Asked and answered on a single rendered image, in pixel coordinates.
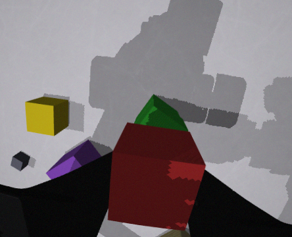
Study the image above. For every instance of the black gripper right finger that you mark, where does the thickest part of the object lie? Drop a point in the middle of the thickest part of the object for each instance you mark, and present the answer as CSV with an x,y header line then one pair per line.
x,y
219,211

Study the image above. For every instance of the purple block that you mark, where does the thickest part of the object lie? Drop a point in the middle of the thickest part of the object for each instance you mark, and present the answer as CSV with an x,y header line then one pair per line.
x,y
74,159

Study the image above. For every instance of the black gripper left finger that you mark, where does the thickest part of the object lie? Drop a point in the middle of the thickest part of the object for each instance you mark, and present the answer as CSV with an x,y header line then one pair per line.
x,y
71,205

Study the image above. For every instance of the green block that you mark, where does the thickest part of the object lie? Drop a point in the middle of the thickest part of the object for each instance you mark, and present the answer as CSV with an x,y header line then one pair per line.
x,y
160,101
158,115

